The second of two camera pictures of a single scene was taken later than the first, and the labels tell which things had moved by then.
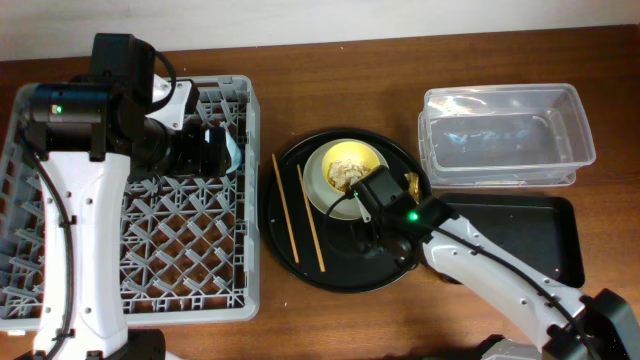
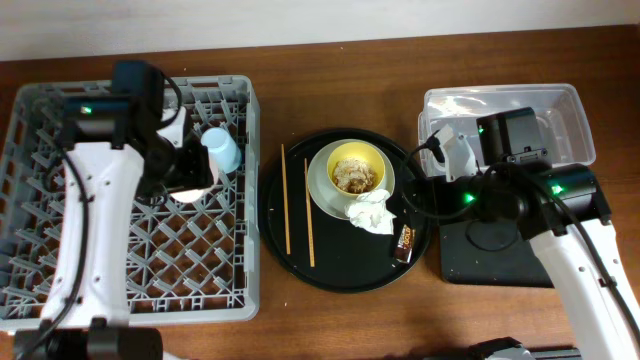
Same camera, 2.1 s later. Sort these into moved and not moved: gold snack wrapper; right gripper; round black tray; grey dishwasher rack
Moved: right gripper; gold snack wrapper
Not moved: round black tray; grey dishwasher rack
